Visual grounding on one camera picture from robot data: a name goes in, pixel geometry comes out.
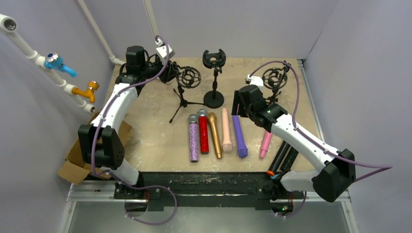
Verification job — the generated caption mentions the tripod shock mount stand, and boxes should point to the tripod shock mount stand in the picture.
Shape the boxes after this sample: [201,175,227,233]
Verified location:
[169,62,205,123]
[262,65,290,104]

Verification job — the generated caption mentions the round base shock mount stand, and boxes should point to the round base shock mount stand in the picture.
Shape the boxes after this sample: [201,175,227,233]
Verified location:
[202,49,226,109]

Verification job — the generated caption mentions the gold metallic microphone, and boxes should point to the gold metallic microphone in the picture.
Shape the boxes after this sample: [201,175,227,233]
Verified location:
[207,112,223,159]

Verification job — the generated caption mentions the red glitter microphone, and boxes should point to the red glitter microphone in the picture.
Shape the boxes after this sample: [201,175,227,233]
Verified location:
[197,109,209,154]

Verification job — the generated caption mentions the purple glitter microphone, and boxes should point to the purple glitter microphone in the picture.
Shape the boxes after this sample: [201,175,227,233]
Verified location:
[188,114,199,163]

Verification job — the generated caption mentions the pink glitter microphone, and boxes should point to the pink glitter microphone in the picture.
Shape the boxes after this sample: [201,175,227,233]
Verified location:
[259,131,273,159]

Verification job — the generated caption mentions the violet plastic microphone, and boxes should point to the violet plastic microphone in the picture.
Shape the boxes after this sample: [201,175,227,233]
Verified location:
[232,115,248,158]

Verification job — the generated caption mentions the cream peach plastic microphone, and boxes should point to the cream peach plastic microphone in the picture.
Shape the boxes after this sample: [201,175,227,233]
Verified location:
[222,108,233,153]

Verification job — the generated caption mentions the plain black microphone orange end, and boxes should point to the plain black microphone orange end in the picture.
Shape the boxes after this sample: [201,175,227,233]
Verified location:
[266,141,290,177]

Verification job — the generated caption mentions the black glitter microphone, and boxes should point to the black glitter microphone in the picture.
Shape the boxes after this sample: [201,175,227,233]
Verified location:
[280,147,299,171]

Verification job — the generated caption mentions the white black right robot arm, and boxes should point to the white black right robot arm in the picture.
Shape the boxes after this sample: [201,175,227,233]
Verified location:
[232,84,356,202]

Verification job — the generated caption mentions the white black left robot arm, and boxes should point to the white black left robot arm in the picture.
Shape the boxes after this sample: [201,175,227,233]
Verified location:
[78,45,174,185]

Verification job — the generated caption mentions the orange water tap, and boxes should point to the orange water tap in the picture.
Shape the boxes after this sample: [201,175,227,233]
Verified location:
[71,81,100,103]

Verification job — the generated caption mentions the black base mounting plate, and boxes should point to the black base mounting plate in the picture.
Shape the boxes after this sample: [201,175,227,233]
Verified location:
[114,172,304,213]

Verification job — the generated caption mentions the blue water tap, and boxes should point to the blue water tap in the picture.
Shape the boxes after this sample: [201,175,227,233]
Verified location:
[44,52,78,77]

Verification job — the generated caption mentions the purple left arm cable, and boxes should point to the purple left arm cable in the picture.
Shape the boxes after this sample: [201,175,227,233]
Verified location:
[90,35,178,226]

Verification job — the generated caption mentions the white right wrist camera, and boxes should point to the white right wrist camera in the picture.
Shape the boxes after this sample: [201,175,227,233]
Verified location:
[245,74,264,88]

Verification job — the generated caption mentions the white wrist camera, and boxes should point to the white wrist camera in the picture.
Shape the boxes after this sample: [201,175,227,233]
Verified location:
[155,38,175,62]
[245,74,264,88]

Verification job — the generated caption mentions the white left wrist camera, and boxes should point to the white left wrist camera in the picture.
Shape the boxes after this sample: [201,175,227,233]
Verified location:
[155,38,175,62]

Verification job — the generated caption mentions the white PVC pipe frame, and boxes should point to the white PVC pipe frame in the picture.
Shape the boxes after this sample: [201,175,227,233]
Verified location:
[0,0,160,114]

